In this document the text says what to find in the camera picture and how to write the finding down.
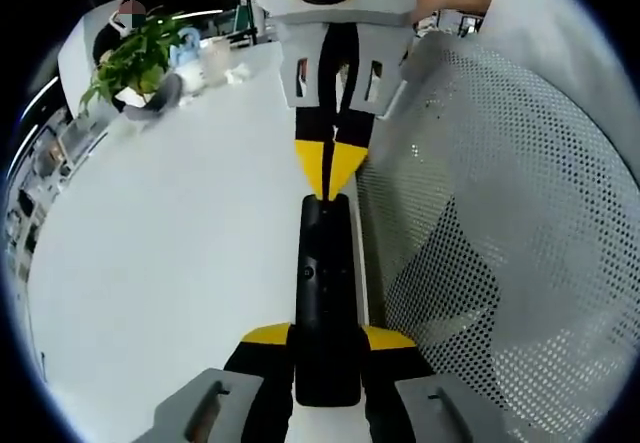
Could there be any grey curved cloth item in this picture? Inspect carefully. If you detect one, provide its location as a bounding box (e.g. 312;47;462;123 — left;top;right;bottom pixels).
124;71;185;120

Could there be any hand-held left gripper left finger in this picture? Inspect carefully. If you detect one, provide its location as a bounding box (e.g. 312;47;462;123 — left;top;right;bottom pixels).
134;321;296;443

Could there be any person's white shirt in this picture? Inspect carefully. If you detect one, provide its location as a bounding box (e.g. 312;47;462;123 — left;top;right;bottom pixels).
482;0;619;109

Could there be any crumpled white tissue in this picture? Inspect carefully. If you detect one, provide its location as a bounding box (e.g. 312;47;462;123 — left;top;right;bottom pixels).
224;62;257;85

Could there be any black remote control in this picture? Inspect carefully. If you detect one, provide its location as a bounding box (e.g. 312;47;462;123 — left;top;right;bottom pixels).
293;193;362;408

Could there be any blue and white figure bottle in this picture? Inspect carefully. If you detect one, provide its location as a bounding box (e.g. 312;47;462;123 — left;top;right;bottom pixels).
168;25;209;95

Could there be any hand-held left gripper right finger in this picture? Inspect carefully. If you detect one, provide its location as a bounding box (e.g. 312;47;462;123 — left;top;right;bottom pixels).
360;325;531;443

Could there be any green potted plant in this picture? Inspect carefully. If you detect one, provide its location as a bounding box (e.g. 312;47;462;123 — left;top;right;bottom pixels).
79;11;185;117

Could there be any clear plastic container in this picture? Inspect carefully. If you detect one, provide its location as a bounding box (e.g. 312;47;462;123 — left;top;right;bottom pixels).
202;37;232;88

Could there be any grey mesh office chair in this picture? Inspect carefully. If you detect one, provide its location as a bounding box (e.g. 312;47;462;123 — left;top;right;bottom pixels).
357;32;640;432

